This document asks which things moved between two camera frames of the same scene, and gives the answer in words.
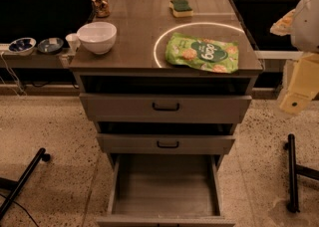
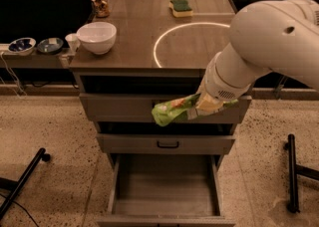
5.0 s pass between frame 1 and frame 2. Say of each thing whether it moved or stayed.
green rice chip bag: moved
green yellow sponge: stayed
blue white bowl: stayed
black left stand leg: stayed
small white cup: stayed
